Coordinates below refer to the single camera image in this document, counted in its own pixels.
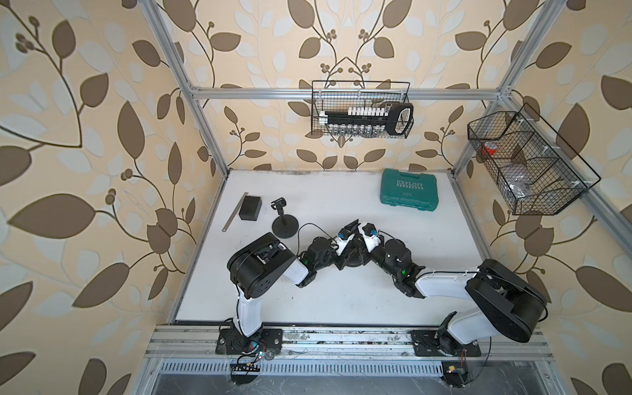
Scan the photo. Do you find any black round stand base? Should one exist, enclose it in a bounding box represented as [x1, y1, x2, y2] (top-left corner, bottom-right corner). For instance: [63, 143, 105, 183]
[272, 214, 299, 239]

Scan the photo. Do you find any black microphone stand pole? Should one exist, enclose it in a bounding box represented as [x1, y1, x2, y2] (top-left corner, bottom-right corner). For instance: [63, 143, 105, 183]
[271, 197, 286, 230]

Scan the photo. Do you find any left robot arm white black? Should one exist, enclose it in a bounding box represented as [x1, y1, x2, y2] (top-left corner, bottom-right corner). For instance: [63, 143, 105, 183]
[217, 232, 349, 355]

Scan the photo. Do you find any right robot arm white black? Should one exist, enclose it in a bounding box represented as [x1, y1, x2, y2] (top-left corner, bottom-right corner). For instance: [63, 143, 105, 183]
[369, 239, 548, 356]

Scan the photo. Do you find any green plastic tool case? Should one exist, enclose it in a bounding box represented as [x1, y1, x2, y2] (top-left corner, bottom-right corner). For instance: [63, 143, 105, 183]
[380, 169, 439, 212]

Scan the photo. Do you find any small black box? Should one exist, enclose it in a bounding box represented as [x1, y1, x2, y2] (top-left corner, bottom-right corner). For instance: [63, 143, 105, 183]
[239, 195, 263, 222]

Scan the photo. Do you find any red item in basket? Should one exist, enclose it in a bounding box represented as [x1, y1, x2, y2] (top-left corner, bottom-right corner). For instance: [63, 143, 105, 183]
[481, 141, 499, 157]

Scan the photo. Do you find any plastic bag in basket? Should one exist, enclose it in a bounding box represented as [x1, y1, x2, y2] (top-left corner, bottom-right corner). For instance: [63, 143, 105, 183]
[500, 164, 533, 198]

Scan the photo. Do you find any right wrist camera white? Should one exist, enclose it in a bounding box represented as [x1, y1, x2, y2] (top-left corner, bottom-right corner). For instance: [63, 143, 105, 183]
[359, 222, 383, 253]

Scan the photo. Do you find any socket set rail black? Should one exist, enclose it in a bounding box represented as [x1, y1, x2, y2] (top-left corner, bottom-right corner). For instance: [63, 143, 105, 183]
[315, 103, 415, 138]

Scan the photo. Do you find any black wire basket back wall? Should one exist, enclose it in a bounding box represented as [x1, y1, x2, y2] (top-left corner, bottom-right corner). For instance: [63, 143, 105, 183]
[310, 80, 414, 139]

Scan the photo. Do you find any black wire basket wall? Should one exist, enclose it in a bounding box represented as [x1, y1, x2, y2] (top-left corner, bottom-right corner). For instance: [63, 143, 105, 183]
[467, 103, 602, 216]
[310, 80, 414, 139]

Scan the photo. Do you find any black wire basket right wall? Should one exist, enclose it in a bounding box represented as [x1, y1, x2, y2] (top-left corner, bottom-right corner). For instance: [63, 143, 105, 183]
[467, 103, 602, 216]

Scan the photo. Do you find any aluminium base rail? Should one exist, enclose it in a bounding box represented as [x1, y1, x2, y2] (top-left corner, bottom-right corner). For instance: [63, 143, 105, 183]
[145, 325, 554, 378]

